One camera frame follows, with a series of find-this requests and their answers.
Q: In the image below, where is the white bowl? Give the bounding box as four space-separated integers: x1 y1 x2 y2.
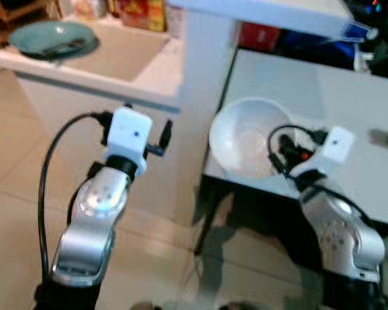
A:
208 96 299 180

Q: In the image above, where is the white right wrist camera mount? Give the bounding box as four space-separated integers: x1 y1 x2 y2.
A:
319 125 357 163

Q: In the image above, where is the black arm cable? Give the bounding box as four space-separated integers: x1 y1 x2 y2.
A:
266 123 376 227
38 111 114 280

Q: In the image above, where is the teal plate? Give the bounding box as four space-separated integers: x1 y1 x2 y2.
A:
8 20 98 61

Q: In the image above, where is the white low cabinet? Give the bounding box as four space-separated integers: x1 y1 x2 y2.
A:
0 14 186 194

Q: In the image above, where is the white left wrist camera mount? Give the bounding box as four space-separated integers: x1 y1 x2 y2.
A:
105 106 153 176

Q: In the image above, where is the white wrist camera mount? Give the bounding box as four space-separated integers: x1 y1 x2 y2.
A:
319 125 357 163
105 106 153 176

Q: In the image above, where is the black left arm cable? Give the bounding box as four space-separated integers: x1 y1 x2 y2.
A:
38 111 114 280

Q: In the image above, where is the brown wooden chair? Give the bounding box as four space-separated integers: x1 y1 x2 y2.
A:
0 0 56 30

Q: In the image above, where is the red and yellow box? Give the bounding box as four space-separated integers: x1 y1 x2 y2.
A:
115 0 167 32

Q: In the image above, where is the orange snack package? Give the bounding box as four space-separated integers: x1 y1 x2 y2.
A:
70 0 109 19

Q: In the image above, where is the white desk with leg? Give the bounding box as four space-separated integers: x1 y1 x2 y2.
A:
167 0 371 227

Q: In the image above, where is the white dining table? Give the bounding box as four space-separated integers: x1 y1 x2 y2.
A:
193 48 388 256

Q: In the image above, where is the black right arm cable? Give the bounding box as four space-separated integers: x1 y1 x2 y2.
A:
266 123 376 227

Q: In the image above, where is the blue package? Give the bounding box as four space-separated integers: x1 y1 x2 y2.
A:
338 21 378 44

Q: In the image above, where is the small white object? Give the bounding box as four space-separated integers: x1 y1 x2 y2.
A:
353 48 376 72

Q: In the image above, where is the dark cutlery piece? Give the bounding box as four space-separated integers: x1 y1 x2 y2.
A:
41 39 89 56

